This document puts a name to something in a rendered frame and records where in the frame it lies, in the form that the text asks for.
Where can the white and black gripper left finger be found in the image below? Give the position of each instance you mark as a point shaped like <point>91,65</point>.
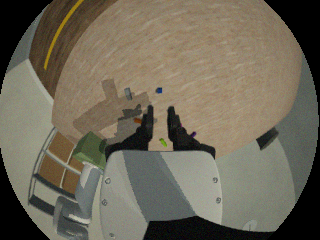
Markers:
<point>139,140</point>

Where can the orange rod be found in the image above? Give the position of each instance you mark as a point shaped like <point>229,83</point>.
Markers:
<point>137,120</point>

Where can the lime green rectangular bar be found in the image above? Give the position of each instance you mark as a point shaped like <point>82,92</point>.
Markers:
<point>163,142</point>

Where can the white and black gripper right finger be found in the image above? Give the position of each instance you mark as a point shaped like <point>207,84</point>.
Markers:
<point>178,135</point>

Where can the grey rod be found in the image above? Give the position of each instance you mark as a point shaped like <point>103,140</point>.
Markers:
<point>128,94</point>

